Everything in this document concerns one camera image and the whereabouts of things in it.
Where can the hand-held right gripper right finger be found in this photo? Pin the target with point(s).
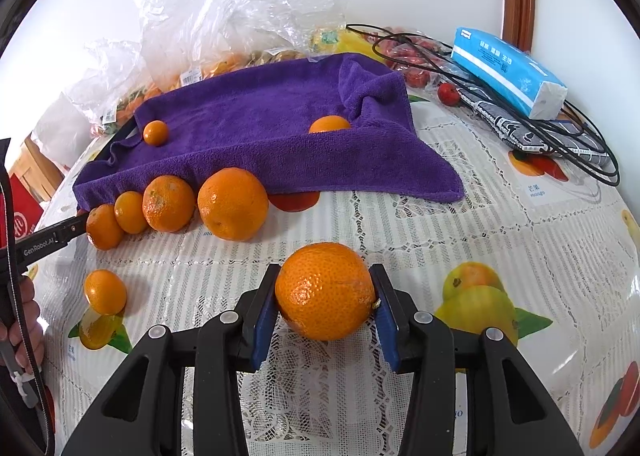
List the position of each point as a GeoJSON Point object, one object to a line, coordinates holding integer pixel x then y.
{"type": "Point", "coordinates": [387, 336]}

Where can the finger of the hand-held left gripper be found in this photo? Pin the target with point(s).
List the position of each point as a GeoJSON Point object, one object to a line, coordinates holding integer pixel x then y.
{"type": "Point", "coordinates": [50, 238]}

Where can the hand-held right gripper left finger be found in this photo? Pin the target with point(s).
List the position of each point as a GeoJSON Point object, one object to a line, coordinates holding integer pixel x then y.
{"type": "Point", "coordinates": [265, 331]}

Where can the small orange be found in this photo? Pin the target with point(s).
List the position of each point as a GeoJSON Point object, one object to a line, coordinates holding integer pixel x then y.
{"type": "Point", "coordinates": [105, 227]}
{"type": "Point", "coordinates": [131, 212]}
{"type": "Point", "coordinates": [105, 292]}

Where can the large dimpled orange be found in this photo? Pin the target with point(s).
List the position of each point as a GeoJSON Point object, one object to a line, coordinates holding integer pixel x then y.
{"type": "Point", "coordinates": [325, 291]}

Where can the black tray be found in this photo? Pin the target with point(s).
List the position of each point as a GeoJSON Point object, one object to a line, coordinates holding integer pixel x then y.
{"type": "Point", "coordinates": [118, 138]}

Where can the medium speckled orange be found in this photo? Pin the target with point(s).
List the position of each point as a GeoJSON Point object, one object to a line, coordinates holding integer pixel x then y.
{"type": "Point", "coordinates": [168, 203]}

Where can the large smooth orange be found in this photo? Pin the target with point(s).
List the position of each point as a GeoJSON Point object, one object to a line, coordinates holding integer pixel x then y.
{"type": "Point", "coordinates": [232, 204]}

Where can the person's left hand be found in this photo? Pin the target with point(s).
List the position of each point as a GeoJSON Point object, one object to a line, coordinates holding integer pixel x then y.
{"type": "Point", "coordinates": [30, 326]}

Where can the red box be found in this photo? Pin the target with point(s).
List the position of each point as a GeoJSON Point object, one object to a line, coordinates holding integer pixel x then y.
{"type": "Point", "coordinates": [20, 211]}

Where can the wooden furniture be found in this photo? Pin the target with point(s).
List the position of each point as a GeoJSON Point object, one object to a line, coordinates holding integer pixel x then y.
{"type": "Point", "coordinates": [35, 166]}

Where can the white plastic bag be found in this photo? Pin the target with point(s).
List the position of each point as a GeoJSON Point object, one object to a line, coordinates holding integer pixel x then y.
{"type": "Point", "coordinates": [60, 131]}

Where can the fruit print tablecloth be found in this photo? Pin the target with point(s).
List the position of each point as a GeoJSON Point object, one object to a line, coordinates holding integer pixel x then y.
{"type": "Point", "coordinates": [350, 216]}

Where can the tiny orange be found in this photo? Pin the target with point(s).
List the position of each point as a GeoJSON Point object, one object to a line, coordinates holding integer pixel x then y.
{"type": "Point", "coordinates": [155, 132]}

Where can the clear bag with label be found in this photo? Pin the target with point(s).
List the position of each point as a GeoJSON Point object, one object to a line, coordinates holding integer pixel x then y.
{"type": "Point", "coordinates": [115, 76]}

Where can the purple towel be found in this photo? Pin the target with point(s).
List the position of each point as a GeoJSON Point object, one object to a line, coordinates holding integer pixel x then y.
{"type": "Point", "coordinates": [250, 101]}

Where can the small red fruit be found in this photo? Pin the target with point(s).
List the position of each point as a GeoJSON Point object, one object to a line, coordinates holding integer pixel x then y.
{"type": "Point", "coordinates": [448, 94]}

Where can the bag of red fruit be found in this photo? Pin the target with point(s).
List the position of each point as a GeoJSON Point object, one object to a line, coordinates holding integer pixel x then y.
{"type": "Point", "coordinates": [412, 61]}

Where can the large clear plastic bag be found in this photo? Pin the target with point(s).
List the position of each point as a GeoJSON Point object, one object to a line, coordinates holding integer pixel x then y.
{"type": "Point", "coordinates": [225, 6]}

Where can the blue tissue pack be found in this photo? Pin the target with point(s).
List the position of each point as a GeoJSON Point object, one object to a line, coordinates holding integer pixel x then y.
{"type": "Point", "coordinates": [510, 71]}

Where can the bag of yellow fruit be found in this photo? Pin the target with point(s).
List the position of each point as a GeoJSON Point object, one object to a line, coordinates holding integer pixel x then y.
{"type": "Point", "coordinates": [345, 41]}

